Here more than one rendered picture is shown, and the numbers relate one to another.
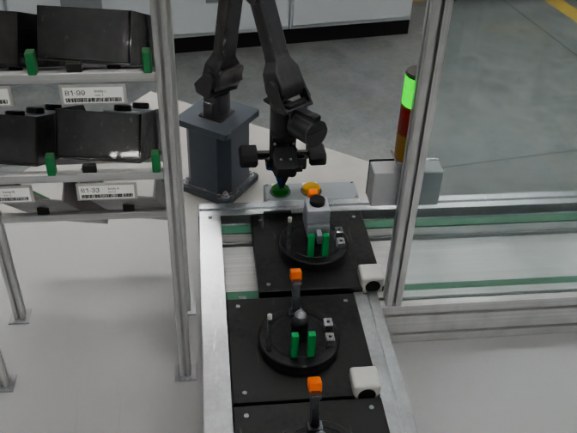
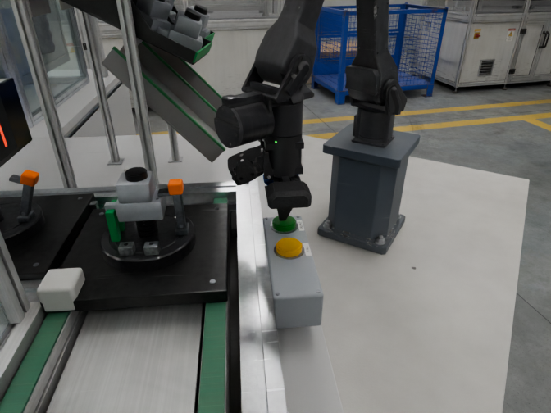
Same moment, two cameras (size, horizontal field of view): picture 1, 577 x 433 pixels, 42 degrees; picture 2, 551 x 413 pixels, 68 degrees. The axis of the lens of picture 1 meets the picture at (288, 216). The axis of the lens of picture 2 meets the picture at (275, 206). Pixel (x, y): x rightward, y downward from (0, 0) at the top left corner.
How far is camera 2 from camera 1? 1.60 m
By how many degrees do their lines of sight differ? 74
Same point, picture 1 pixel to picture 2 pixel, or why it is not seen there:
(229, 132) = (330, 146)
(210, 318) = (80, 191)
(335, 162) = (470, 335)
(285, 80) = (266, 46)
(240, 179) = (352, 228)
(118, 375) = not seen: hidden behind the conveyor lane
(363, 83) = not seen: outside the picture
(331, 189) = (294, 269)
